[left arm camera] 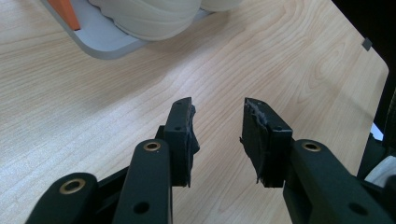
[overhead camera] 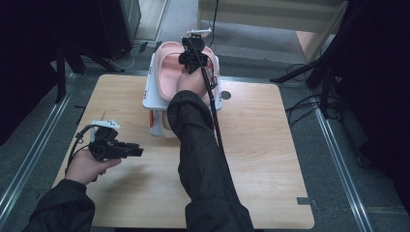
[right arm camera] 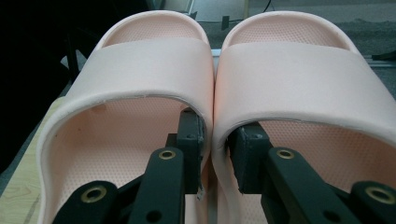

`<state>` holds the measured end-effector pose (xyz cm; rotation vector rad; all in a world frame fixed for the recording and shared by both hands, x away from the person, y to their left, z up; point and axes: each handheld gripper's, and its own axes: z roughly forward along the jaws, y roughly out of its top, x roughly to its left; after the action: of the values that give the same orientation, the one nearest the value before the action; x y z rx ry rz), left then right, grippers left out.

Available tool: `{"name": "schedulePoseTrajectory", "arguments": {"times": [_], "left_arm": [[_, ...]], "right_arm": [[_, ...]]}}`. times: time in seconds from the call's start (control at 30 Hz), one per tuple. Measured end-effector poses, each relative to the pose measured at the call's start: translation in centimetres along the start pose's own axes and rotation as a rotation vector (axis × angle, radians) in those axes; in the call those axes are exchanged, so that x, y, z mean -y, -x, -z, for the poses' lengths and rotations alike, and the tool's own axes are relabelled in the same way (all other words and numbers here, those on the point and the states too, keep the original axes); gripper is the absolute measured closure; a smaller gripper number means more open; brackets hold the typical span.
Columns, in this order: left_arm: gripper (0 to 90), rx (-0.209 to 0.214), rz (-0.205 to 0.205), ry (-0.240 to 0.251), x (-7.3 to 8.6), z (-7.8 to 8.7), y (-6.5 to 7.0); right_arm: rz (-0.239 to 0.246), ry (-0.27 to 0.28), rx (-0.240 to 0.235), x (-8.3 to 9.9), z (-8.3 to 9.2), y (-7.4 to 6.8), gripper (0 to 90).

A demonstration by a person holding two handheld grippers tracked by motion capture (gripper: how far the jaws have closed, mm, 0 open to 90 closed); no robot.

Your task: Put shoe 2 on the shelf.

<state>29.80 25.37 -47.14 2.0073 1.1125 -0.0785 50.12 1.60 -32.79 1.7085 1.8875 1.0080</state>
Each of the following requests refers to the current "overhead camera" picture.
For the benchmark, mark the beige slipper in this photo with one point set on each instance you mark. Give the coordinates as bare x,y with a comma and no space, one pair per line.
166,124

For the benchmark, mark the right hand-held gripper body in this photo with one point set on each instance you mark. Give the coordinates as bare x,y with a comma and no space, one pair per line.
195,46

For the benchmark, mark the grey tape strip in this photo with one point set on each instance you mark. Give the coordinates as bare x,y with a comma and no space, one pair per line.
303,200

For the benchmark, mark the dark round disc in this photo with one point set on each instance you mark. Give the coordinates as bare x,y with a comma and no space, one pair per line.
226,95

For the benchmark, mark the black curtain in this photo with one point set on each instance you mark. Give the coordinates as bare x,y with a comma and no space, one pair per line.
25,48
386,80

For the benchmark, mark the black tripod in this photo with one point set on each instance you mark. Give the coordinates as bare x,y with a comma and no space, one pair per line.
325,83

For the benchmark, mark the black metal stand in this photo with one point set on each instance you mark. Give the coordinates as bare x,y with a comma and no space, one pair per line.
61,80

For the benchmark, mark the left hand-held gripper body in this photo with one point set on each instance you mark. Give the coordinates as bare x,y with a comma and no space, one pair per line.
104,150

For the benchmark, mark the metal floor rail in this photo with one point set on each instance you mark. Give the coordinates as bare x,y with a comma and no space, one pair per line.
38,145
338,161

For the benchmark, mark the small black plug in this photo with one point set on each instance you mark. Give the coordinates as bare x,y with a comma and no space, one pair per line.
143,47

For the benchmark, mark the white shoe rack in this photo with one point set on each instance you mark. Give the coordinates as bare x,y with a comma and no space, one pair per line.
151,100

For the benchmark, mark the dark cabinet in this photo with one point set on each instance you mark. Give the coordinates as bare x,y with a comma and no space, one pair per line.
112,25

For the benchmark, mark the person's right hand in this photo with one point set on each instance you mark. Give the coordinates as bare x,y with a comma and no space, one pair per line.
193,83

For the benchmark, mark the person's left hand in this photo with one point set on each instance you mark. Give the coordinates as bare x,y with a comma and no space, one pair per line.
83,167

